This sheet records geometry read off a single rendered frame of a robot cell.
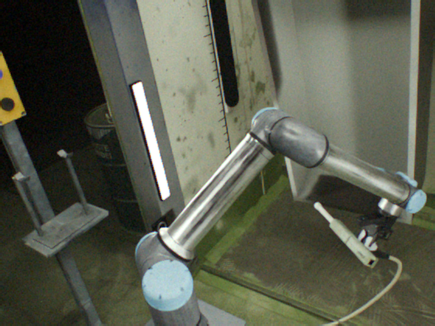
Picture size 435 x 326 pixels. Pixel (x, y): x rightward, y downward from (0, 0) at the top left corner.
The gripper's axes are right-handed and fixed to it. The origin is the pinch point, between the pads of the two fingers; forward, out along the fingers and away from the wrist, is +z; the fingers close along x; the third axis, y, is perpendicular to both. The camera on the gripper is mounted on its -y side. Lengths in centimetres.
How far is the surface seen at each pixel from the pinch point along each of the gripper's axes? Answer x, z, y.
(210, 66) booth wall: 96, -40, -67
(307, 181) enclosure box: 64, -4, 4
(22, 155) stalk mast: 42, 22, -141
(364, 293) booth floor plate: 18, 30, 37
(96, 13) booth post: 59, -43, -132
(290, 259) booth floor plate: 57, 43, 15
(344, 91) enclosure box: 53, -57, -10
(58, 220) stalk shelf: 41, 47, -118
